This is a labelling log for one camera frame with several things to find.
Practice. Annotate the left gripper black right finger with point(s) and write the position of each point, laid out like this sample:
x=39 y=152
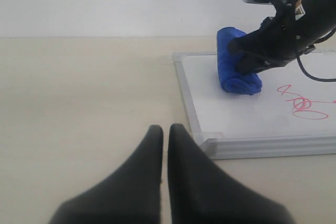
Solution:
x=200 y=192

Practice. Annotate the aluminium framed whiteboard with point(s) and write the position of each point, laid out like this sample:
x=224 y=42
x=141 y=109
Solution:
x=292 y=116

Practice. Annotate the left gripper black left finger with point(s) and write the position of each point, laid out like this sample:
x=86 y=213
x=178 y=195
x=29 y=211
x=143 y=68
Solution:
x=131 y=194

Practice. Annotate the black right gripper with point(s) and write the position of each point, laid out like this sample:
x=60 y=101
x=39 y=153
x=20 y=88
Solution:
x=275 y=44

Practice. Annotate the blue microfiber cloth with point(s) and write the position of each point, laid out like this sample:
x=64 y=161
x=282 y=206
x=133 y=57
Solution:
x=230 y=80

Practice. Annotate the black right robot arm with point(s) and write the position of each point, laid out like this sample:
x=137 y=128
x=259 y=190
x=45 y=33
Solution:
x=314 y=19

